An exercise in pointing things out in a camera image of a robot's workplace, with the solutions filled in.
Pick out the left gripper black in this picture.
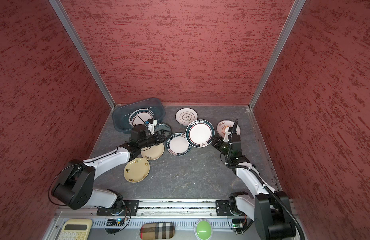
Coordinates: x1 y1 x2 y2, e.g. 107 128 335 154
139 129 173 149

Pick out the green rim plate red ring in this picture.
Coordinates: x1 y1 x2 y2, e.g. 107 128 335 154
185 119 216 149

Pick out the green rim plate steam logo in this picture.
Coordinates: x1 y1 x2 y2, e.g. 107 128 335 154
129 109 155 127

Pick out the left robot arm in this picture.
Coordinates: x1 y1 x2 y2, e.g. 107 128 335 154
49 125 172 215

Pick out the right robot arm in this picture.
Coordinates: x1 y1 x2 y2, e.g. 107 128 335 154
212 134 304 240

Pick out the blue translucent plastic bin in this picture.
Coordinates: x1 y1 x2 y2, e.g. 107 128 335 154
112 98 166 133

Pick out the small teal patterned plate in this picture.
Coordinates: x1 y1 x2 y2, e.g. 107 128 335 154
154 123 173 138

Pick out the white plate orange sunburst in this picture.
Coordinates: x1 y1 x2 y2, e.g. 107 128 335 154
217 120 234 139

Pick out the cream plate upper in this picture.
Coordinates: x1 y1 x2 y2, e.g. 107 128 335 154
141 144 165 161

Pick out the cream plate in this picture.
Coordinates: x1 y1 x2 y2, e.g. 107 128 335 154
141 144 165 161
124 158 150 183

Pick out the white plate green HAO SHI rim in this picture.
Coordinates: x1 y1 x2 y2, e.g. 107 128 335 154
166 133 192 156

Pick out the white plate flower outline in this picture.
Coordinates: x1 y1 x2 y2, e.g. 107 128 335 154
175 108 198 126

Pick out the cream plate lower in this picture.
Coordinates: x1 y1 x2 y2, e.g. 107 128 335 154
124 158 150 183

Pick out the right circuit board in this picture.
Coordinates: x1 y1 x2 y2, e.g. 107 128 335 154
231 219 247 230

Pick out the circuit board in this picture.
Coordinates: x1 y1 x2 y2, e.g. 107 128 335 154
231 219 247 230
105 219 124 228

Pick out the green round button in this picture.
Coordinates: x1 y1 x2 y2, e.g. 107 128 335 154
194 219 213 240

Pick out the left circuit board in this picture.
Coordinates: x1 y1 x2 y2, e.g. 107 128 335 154
105 219 124 228

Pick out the plaid pouch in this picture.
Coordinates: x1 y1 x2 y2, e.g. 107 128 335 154
140 222 175 240

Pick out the cream calculator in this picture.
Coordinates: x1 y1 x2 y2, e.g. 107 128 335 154
57 219 93 240

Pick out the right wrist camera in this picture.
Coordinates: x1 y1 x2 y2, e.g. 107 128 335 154
224 127 233 143

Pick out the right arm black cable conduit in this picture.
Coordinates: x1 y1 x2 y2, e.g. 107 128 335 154
225 119 306 240

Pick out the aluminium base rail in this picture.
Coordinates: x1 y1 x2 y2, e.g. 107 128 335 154
43 199 260 240

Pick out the left aluminium corner post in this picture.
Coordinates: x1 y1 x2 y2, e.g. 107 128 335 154
49 0 117 110

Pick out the aluminium corner post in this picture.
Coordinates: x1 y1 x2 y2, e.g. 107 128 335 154
49 0 117 110
249 0 306 111

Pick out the right aluminium corner post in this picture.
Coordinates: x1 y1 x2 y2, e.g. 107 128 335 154
249 0 306 111

